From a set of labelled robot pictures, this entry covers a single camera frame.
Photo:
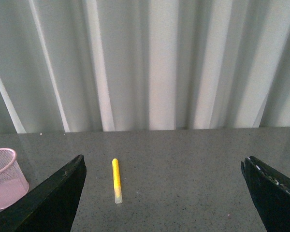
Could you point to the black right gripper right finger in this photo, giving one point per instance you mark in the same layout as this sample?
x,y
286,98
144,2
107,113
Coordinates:
x,y
270,193

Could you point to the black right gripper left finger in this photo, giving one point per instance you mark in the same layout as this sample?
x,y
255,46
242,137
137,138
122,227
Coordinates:
x,y
52,205

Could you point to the pink mesh cup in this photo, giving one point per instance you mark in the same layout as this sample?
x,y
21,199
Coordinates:
x,y
13,184

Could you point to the yellow highlighter pen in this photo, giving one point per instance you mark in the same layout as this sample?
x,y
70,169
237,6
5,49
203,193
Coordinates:
x,y
117,181

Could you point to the white pleated curtain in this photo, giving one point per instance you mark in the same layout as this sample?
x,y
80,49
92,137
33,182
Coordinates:
x,y
123,65

